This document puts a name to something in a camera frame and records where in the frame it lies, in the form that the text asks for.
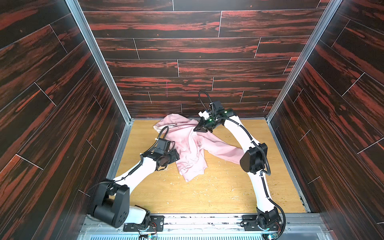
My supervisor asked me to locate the pink zip-up jacket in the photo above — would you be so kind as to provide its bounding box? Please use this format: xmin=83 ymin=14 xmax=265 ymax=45
xmin=154 ymin=114 xmax=244 ymax=182

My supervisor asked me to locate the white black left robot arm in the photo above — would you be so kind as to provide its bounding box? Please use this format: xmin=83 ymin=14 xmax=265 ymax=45
xmin=87 ymin=149 xmax=180 ymax=228

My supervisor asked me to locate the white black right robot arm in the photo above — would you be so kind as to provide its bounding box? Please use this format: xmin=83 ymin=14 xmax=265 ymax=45
xmin=194 ymin=109 xmax=286 ymax=240

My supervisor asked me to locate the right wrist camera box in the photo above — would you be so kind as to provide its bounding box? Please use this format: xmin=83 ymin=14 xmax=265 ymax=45
xmin=198 ymin=101 xmax=226 ymax=119

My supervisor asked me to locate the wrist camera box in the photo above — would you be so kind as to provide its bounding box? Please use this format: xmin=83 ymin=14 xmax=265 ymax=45
xmin=198 ymin=101 xmax=226 ymax=119
xmin=156 ymin=138 xmax=171 ymax=152

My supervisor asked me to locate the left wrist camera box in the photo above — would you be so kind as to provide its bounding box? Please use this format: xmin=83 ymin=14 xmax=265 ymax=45
xmin=156 ymin=138 xmax=171 ymax=152

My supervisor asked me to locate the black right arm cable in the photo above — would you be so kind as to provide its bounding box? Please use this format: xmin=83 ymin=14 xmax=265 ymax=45
xmin=197 ymin=90 xmax=214 ymax=112

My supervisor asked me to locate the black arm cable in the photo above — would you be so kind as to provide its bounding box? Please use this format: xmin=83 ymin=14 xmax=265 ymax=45
xmin=156 ymin=125 xmax=170 ymax=140
xmin=197 ymin=90 xmax=214 ymax=112

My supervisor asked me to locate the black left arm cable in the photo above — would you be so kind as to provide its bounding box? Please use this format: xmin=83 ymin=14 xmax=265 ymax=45
xmin=156 ymin=125 xmax=170 ymax=140

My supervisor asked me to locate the aluminium frame rail right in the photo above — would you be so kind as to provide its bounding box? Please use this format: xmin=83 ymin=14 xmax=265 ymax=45
xmin=266 ymin=0 xmax=342 ymax=213

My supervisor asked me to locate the aluminium frame rail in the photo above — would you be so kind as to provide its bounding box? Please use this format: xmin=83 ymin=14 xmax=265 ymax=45
xmin=266 ymin=0 xmax=342 ymax=213
xmin=65 ymin=0 xmax=133 ymax=179

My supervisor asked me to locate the aluminium frame rail left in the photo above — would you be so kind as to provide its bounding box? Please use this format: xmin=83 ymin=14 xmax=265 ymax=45
xmin=65 ymin=0 xmax=133 ymax=179

